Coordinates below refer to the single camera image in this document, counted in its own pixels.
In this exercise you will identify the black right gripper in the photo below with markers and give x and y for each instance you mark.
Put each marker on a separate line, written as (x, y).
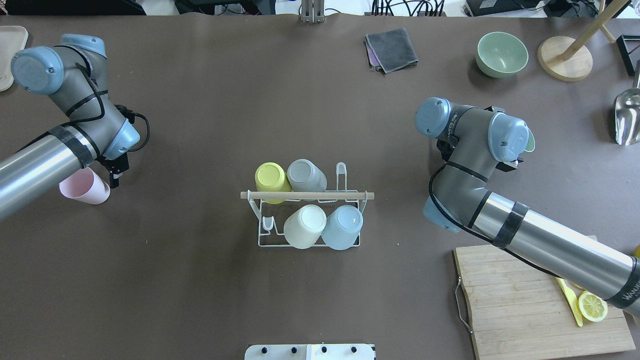
(511, 165)

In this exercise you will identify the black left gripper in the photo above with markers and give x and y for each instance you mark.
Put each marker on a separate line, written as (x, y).
(116, 171)

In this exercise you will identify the pink plastic cup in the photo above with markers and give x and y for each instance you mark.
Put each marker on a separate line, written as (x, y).
(85, 186)

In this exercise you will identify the green plastic cup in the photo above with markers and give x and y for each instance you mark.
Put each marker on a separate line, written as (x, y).
(531, 143)

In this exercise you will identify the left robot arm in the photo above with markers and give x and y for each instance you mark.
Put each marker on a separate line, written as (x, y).
(74, 76)

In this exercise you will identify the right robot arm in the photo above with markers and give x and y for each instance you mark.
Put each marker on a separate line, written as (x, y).
(465, 194)

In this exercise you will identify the yellow plastic cup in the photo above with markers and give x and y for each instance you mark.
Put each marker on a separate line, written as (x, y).
(270, 177)

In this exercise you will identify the light blue plastic cup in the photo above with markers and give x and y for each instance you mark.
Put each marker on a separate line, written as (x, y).
(342, 227)

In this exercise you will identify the grey plastic cup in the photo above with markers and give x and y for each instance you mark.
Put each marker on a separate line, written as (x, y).
(304, 176)

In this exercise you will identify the cream plastic cup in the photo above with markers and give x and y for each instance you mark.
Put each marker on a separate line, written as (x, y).
(303, 228)

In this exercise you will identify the green bowl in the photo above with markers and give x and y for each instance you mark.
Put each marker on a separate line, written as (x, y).
(500, 55)

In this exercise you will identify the wooden mug tree stand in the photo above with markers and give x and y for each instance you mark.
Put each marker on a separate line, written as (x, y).
(569, 59)

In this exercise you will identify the metal scoop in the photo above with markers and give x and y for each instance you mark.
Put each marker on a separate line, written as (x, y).
(627, 112)

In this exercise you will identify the yellow plastic knife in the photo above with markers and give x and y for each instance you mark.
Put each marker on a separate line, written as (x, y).
(572, 301)

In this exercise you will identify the wooden cutting board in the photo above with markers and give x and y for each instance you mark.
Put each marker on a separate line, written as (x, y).
(519, 313)

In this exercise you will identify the lemon slice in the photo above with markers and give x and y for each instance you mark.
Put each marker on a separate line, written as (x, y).
(592, 307)

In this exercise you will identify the grey folded cloth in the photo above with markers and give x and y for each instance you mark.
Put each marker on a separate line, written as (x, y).
(390, 51)

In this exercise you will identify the cream plastic tray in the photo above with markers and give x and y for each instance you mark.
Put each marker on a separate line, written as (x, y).
(13, 38)

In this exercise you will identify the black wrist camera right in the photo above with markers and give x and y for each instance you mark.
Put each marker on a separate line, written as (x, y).
(446, 148)

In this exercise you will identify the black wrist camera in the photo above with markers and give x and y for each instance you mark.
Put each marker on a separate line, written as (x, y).
(446, 148)
(127, 113)

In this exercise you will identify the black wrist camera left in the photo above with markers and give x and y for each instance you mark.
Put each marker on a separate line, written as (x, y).
(127, 113)

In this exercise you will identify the white wire cup holder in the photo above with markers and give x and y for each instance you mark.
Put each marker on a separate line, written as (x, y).
(295, 208)

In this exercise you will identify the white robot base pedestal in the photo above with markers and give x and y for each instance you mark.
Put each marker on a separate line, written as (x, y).
(322, 351)

